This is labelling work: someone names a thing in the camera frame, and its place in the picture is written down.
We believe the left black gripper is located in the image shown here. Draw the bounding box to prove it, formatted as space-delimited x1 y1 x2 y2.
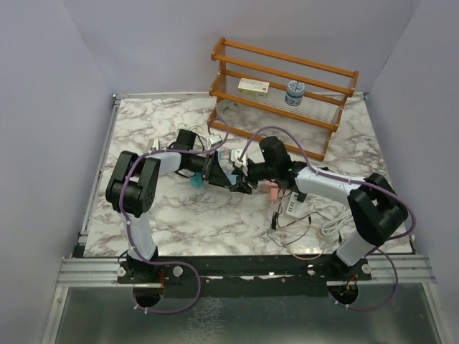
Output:
186 150 231 188

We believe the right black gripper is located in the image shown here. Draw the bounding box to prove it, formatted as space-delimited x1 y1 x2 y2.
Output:
229 161 278 195

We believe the pink cube socket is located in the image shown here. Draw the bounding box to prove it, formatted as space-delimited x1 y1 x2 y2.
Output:
262 181 280 204

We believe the light blue charger plug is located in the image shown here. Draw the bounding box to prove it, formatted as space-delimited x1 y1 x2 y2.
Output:
227 174 237 184

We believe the teal power strip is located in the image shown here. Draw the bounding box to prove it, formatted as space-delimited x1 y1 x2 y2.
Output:
189 173 204 188

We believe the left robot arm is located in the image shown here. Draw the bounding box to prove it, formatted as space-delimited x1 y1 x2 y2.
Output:
105 129 253 283

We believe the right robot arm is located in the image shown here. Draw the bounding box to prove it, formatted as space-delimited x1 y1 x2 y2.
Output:
247 136 410 280

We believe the white power strip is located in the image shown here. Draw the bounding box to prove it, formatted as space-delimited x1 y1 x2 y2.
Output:
286 192 307 219

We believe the clear tape roll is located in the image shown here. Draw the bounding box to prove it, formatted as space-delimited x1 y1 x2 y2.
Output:
216 100 240 117

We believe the grey white stapler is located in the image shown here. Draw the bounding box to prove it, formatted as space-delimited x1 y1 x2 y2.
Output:
147 138 161 152

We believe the orange wooden shelf rack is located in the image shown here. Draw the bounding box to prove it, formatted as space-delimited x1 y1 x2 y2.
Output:
209 37 359 161

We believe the white cardboard box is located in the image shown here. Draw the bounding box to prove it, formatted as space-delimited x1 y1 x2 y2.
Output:
237 78 270 98

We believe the blue lidded jar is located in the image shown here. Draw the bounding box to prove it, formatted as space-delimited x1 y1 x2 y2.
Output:
285 80 306 106

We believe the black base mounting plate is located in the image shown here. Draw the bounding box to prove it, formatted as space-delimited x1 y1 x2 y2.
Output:
117 254 372 298

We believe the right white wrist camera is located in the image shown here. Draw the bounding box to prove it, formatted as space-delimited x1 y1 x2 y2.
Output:
229 149 247 169

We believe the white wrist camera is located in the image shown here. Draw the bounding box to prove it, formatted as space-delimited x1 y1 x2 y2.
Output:
207 134 223 149
229 149 247 169

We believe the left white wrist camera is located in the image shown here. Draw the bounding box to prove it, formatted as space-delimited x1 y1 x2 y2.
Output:
207 134 223 149

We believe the white coiled power cord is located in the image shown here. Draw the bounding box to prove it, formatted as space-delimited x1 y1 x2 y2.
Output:
177 123 212 148

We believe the black thin cable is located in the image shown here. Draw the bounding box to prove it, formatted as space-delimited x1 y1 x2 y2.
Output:
267 211 323 255

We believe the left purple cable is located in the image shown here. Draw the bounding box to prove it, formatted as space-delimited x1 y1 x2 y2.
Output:
120 118 230 315

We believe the purple cable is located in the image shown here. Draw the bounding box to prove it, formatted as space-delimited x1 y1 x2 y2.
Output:
120 118 230 315
242 125 417 311

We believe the white power strip cord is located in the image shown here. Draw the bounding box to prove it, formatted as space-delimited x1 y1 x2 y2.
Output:
318 207 354 239

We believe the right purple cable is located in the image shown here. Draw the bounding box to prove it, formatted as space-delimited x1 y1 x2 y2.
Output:
242 125 417 311

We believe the aluminium rail frame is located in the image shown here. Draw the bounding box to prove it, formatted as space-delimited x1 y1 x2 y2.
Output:
57 258 119 287

